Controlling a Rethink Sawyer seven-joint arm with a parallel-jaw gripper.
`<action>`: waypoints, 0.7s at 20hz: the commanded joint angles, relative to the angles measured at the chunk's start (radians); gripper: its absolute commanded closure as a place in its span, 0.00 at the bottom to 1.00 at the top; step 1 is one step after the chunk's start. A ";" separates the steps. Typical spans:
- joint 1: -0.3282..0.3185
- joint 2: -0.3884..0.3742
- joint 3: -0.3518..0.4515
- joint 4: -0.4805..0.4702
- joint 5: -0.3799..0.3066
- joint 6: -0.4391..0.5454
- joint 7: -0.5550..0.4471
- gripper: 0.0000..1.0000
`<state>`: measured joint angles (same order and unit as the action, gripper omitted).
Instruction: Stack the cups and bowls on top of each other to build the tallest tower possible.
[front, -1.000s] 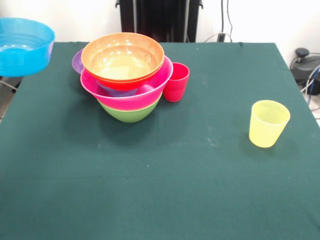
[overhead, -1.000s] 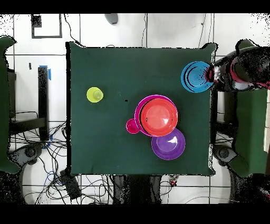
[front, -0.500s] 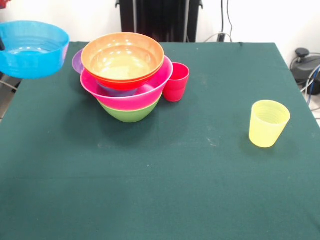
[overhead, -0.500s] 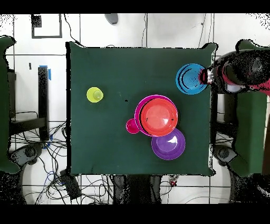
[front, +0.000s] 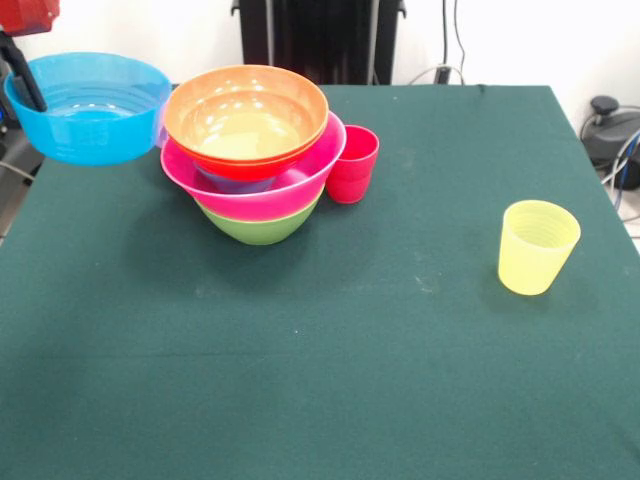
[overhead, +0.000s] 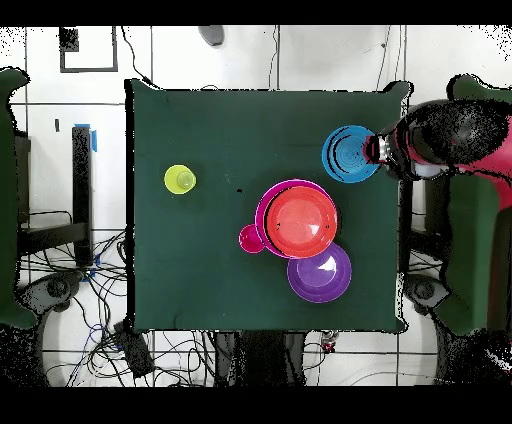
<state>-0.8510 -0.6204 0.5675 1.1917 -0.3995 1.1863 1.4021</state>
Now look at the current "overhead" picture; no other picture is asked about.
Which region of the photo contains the straight-sided blue bowl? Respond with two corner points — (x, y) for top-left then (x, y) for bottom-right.
(321, 124), (381, 184)

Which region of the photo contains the orange bowl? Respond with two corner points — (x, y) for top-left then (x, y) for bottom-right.
(265, 185), (338, 259)

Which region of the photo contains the large magenta bowl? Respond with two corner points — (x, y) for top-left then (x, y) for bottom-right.
(254, 179), (336, 260)

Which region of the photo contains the yellow cup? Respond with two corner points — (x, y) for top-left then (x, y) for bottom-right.
(163, 164), (198, 196)

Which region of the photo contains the black box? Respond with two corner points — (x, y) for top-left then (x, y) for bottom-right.
(423, 177), (455, 235)

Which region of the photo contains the green cloth covered table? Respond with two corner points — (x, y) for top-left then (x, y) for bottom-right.
(0, 67), (39, 330)
(433, 74), (512, 337)

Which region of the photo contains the purple bowl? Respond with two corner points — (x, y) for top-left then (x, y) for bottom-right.
(286, 241), (353, 304)

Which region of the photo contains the red cup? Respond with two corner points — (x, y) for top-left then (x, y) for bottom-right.
(238, 223), (266, 255)

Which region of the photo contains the dark green table cloth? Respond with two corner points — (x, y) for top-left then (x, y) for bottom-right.
(124, 78), (413, 335)

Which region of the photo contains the person's foot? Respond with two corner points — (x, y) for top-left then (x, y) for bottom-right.
(197, 25), (226, 48)

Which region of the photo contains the small red and grey item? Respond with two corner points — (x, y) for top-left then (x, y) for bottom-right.
(320, 330), (340, 354)

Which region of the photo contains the black power strip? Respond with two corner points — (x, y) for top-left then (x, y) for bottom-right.
(114, 319), (156, 379)

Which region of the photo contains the thin grey cable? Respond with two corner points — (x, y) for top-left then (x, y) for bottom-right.
(374, 25), (392, 92)
(268, 25), (280, 90)

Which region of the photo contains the black pedestal foot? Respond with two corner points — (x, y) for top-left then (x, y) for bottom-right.
(17, 271), (86, 317)
(402, 273), (451, 315)

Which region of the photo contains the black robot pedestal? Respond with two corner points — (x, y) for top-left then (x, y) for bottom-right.
(213, 330), (309, 387)

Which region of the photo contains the black cable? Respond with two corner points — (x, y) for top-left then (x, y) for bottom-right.
(119, 25), (155, 87)

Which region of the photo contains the black post with blue tape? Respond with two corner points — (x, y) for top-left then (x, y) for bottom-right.
(71, 124), (98, 268)

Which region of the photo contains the black square floor frame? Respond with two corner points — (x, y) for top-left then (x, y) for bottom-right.
(58, 25), (120, 74)

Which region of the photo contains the tangle of cables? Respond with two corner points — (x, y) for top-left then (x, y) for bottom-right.
(17, 229), (219, 387)

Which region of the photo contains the black metal frame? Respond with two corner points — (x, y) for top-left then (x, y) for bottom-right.
(15, 133), (89, 257)

